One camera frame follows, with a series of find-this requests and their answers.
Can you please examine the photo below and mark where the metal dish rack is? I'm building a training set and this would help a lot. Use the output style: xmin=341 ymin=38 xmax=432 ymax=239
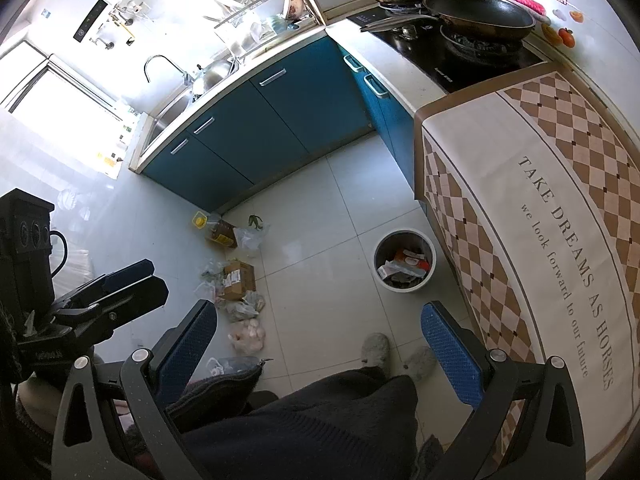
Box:
xmin=202 ymin=0 xmax=321 ymax=56

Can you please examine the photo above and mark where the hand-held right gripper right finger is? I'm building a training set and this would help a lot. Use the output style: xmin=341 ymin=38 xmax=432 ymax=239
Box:
xmin=420 ymin=301 xmax=587 ymax=480

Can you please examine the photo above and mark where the bright window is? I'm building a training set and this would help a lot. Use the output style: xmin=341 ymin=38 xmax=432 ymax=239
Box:
xmin=0 ymin=42 xmax=131 ymax=176

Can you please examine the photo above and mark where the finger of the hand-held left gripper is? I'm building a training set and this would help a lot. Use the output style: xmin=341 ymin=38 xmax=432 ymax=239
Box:
xmin=54 ymin=276 xmax=170 ymax=332
xmin=52 ymin=259 xmax=156 ymax=311

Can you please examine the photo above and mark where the pink filled plastic bag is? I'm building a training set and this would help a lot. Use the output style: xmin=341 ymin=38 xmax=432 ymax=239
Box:
xmin=227 ymin=319 xmax=266 ymax=356

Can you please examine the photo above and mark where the orange white wrapper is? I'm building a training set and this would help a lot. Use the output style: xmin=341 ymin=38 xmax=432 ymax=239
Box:
xmin=392 ymin=247 xmax=433 ymax=273

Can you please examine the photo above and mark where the black gas stove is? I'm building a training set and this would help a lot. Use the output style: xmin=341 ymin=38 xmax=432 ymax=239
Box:
xmin=347 ymin=7 xmax=548 ymax=93

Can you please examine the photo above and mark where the blue sink cabinet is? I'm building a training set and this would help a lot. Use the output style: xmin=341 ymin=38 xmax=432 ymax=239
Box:
xmin=132 ymin=35 xmax=378 ymax=213

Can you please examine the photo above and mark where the crumpled clear plastic bag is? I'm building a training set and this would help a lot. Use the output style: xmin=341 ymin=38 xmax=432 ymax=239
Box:
xmin=206 ymin=356 xmax=273 ymax=378

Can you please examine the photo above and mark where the chrome faucet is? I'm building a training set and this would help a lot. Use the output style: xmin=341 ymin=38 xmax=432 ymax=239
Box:
xmin=144 ymin=54 xmax=193 ymax=86

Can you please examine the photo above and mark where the brown cardboard box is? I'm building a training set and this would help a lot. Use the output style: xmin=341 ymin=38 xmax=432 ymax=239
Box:
xmin=222 ymin=260 xmax=257 ymax=301

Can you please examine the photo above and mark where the white water heater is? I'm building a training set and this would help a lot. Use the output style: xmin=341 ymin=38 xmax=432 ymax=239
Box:
xmin=52 ymin=0 xmax=123 ymax=46

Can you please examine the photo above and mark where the checkered brown white tablecloth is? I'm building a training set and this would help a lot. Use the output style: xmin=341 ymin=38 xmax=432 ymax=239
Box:
xmin=412 ymin=72 xmax=640 ymax=466

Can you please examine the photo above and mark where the white round bin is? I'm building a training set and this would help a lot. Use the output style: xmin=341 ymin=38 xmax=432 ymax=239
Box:
xmin=374 ymin=229 xmax=437 ymax=292

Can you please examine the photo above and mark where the black cable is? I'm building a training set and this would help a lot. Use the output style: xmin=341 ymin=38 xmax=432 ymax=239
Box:
xmin=47 ymin=230 xmax=69 ymax=281

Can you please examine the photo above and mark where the stainless steel sink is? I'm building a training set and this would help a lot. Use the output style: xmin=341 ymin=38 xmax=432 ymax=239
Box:
xmin=147 ymin=87 xmax=198 ymax=143

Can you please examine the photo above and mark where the black frying pan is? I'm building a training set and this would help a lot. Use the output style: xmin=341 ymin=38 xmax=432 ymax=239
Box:
xmin=367 ymin=0 xmax=538 ymax=41

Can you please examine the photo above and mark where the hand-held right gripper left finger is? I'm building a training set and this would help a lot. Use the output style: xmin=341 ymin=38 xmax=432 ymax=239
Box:
xmin=50 ymin=299 xmax=218 ymax=480

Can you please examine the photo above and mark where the person's dark fleece clothing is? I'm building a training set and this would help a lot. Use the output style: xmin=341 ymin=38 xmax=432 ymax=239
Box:
xmin=165 ymin=365 xmax=446 ymax=480

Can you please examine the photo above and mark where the yellow capped oil bottle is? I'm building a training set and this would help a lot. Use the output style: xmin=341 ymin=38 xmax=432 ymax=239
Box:
xmin=192 ymin=211 xmax=238 ymax=250

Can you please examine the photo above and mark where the plastic bag with green vegetable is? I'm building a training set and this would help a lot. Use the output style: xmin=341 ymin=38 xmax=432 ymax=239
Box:
xmin=234 ymin=214 xmax=271 ymax=252

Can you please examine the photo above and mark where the grey fluffy slipper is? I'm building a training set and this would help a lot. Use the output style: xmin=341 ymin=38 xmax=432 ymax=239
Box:
xmin=360 ymin=332 xmax=392 ymax=378
xmin=402 ymin=345 xmax=438 ymax=383

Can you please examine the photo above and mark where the plastic bag with greens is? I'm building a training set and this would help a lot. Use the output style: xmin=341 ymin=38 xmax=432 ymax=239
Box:
xmin=200 ymin=259 xmax=226 ymax=286

